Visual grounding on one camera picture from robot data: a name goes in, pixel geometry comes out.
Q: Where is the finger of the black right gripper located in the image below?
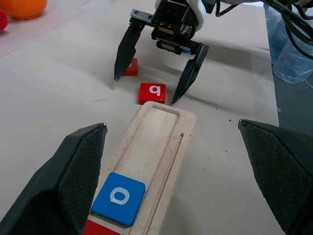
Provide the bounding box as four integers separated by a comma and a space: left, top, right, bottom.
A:
171, 44, 210, 104
114, 23, 144, 82

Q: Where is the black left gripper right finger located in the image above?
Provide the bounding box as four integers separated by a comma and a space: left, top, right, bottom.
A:
238, 119, 313, 235

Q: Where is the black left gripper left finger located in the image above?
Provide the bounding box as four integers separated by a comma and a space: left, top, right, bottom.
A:
0, 122, 108, 235

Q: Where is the red letter o block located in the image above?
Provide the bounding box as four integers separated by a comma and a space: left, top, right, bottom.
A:
122, 58, 139, 76

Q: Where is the red letter b block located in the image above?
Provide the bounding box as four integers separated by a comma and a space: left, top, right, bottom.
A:
137, 82, 167, 105

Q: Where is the red letter r block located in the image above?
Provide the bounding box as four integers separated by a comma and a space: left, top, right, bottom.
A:
83, 219, 123, 235

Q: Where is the blue letter o block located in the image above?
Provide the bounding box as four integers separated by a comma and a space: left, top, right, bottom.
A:
90, 172, 146, 227

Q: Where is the long wooden tray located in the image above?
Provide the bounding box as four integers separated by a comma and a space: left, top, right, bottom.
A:
84, 100, 197, 235

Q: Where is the clear plastic bag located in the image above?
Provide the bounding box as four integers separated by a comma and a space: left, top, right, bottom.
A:
264, 4, 313, 84

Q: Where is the orange bowl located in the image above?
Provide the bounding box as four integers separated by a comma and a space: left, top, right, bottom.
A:
0, 0, 47, 21

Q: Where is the red toy strawberry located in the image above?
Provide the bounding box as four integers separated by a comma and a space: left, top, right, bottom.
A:
0, 11, 10, 32

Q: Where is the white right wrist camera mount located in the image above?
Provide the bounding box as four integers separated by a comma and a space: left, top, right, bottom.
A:
187, 0, 205, 31

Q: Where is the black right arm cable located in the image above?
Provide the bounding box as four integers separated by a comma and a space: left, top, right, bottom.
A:
214, 0, 313, 60

